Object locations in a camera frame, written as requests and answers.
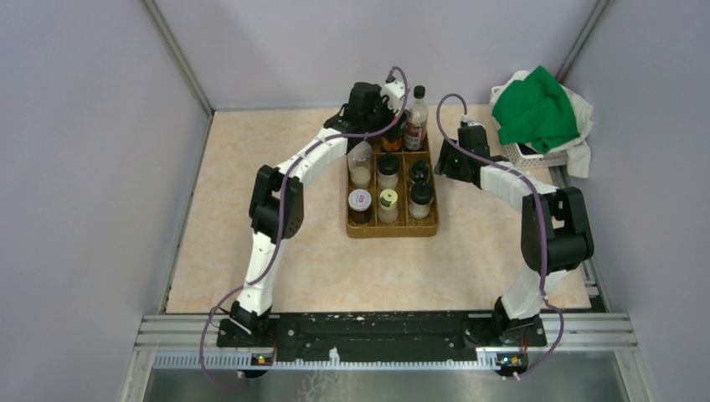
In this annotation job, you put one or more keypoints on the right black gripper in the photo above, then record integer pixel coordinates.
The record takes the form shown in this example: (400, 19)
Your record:
(444, 166)

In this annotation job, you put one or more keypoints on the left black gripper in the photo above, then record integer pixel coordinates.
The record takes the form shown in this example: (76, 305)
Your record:
(383, 105)

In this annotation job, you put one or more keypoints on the small black cap bottle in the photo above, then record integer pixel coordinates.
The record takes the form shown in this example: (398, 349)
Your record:
(419, 172)

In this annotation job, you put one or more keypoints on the red lid sauce jar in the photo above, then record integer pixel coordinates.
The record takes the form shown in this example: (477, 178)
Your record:
(392, 141)

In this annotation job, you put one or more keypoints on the black cap shaker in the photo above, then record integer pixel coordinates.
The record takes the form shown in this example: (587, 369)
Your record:
(388, 166)
(421, 196)

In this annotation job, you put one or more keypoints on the clear jar silver lid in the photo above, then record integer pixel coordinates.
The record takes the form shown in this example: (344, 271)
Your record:
(359, 164)

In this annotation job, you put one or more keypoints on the tall glass sauce bottle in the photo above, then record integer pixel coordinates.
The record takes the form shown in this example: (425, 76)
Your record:
(416, 127)

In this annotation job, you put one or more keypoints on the black cap shaker front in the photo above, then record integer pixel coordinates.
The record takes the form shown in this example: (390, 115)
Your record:
(388, 166)

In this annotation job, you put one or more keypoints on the white plastic basket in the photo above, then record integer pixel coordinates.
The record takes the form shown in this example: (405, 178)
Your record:
(525, 157)

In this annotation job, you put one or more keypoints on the woven bamboo divided tray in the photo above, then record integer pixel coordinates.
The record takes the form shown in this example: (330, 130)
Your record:
(401, 222)

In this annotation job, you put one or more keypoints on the yellow lid small bottle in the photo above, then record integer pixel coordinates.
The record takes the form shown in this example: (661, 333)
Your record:
(388, 206)

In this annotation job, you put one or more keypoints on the white lid dark jar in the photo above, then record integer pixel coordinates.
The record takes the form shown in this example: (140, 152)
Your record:
(360, 206)

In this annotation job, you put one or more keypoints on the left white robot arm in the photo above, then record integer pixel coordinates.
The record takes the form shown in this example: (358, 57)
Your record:
(277, 204)

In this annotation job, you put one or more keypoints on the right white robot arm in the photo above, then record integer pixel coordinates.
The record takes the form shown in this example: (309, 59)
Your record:
(555, 231)

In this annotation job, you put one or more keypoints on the green cloth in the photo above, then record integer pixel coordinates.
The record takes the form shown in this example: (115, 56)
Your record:
(535, 111)

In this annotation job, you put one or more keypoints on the white cloth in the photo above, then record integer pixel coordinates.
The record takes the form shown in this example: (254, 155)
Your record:
(578, 151)

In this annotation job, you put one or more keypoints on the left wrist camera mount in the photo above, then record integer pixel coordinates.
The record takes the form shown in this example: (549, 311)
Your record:
(395, 94)

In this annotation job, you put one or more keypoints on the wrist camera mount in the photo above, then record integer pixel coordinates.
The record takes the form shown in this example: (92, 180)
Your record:
(468, 123)
(395, 94)

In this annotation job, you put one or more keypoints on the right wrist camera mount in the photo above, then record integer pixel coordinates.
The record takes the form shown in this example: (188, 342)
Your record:
(468, 123)

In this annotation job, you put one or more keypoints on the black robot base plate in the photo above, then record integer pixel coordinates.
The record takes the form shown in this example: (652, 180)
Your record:
(380, 337)

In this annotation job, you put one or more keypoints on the aluminium frame rail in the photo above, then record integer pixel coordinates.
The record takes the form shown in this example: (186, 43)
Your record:
(590, 356)

